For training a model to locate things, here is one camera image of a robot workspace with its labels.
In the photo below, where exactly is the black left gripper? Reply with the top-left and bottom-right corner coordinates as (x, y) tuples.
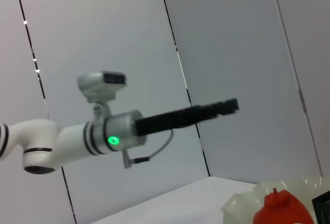
(134, 99), (240, 138)

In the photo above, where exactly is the red-orange toy orange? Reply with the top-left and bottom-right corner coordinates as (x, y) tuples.
(252, 187), (314, 224)

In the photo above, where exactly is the pale green glass fruit plate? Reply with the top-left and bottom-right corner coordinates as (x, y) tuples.
(221, 176), (330, 224)

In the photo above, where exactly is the black mesh pen holder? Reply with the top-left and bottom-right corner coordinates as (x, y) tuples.
(311, 189), (330, 224)

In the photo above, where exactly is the left gripper cable with plug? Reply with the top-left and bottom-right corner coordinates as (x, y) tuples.
(121, 130), (174, 169)

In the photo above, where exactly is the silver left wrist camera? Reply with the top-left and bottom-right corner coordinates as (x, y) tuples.
(76, 71), (127, 126)

